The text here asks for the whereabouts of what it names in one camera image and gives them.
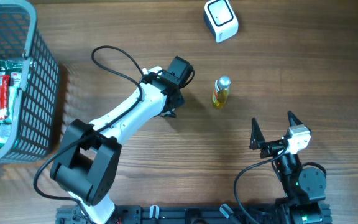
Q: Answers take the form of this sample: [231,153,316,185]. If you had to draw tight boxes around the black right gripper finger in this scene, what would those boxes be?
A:
[249,118,265,149]
[287,111,303,127]

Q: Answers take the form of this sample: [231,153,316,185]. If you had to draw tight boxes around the yellow oil bottle silver cap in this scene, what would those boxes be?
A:
[212,76,231,109]

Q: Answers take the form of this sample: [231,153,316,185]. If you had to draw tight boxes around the red sachet stick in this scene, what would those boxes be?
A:
[0,75,10,121]

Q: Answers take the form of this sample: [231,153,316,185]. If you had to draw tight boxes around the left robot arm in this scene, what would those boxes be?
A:
[50,57,195,223]

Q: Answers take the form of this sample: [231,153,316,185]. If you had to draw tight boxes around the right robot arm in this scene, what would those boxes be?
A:
[250,111,333,224]

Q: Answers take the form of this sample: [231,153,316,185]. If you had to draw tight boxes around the white barcode scanner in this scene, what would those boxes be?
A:
[204,0,239,43]

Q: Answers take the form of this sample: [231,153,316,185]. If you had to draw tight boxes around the grey plastic mesh basket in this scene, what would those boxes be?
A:
[0,1,60,163]

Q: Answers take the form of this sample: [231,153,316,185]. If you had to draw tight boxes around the black right camera cable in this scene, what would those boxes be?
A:
[233,148,287,224]

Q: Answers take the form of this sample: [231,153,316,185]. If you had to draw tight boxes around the black camera cable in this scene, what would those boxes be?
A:
[32,45,145,224]
[233,148,287,224]

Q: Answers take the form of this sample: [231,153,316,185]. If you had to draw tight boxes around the black left camera cable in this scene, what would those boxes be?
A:
[32,45,145,224]

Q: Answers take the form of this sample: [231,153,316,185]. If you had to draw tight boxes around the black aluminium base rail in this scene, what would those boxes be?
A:
[55,203,333,224]

